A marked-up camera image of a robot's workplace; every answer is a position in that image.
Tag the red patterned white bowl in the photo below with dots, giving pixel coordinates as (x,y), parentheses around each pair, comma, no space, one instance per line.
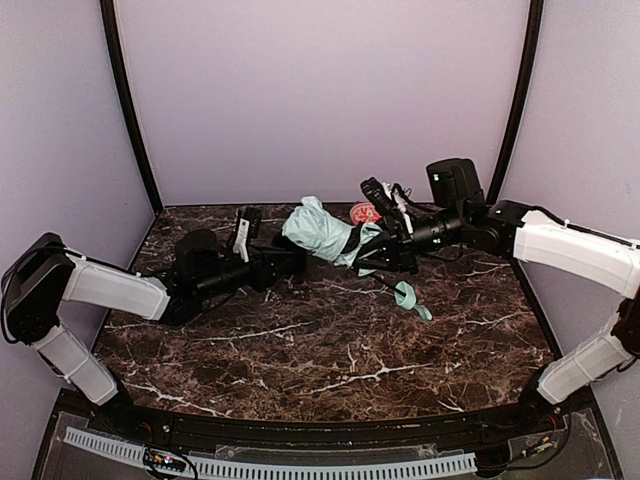
(364,213)

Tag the black corner post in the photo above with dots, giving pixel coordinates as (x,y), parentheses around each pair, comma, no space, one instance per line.
(521,89)
(126,101)

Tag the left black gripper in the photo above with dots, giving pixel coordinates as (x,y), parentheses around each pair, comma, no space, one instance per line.
(263,267)

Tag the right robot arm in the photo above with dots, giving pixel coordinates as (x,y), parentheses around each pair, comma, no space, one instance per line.
(512,230)

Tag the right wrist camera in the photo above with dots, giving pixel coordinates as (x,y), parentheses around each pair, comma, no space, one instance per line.
(386,202)

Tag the white slotted cable duct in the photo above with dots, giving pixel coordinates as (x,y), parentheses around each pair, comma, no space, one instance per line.
(247,463)

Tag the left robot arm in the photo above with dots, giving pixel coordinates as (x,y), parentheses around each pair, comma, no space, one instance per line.
(49,273)

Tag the black front rail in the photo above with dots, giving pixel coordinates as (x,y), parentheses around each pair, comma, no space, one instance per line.
(482,429)

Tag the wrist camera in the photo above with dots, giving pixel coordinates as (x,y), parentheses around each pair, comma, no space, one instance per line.
(248,221)
(386,202)

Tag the black corner post left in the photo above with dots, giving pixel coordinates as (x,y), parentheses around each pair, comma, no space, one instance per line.
(126,101)

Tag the mint green folding umbrella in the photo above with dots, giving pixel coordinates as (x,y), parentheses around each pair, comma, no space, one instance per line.
(311,227)

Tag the black corner post right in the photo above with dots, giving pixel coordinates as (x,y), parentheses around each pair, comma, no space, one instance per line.
(521,89)

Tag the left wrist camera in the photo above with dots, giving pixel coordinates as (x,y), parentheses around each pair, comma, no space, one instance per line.
(248,221)

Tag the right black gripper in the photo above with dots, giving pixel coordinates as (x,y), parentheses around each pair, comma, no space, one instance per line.
(400,247)

